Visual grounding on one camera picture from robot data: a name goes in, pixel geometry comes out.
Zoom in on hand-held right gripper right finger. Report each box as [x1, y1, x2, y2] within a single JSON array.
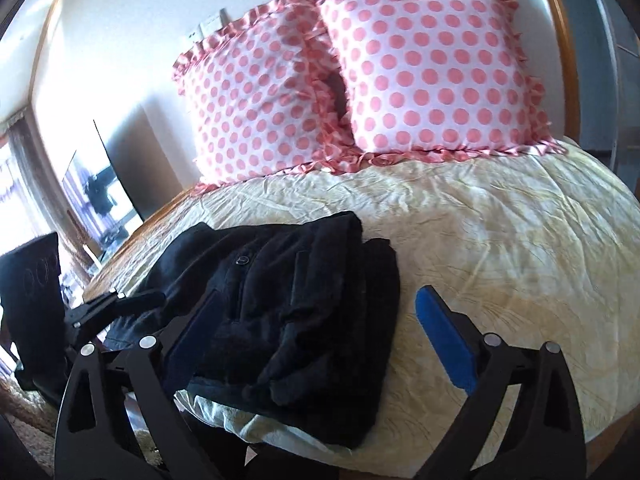
[[414, 284, 587, 480]]

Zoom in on pink polka dot pillow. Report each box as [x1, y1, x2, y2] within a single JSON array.
[[314, 0, 557, 167], [171, 0, 362, 195]]

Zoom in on black framed flat screen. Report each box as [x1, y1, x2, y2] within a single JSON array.
[[61, 118, 148, 262]]

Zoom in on white wall switch panel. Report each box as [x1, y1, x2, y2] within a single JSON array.
[[186, 6, 229, 42]]

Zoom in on grey door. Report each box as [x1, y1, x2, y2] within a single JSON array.
[[549, 0, 640, 173]]

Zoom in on cream patterned bedspread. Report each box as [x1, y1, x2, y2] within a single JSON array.
[[82, 139, 640, 457]]

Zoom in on beige shaggy rug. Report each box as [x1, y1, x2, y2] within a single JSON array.
[[0, 385, 58, 463]]

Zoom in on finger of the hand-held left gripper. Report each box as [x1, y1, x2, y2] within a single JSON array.
[[64, 290, 130, 335]]

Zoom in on wooden door frame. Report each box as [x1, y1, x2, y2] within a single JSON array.
[[531, 0, 585, 145]]

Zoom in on black pants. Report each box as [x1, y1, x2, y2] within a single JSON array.
[[102, 209, 402, 451]]

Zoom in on brown curtain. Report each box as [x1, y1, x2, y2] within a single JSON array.
[[4, 117, 68, 266]]

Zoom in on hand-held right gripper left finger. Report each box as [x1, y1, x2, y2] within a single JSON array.
[[52, 290, 224, 480]]

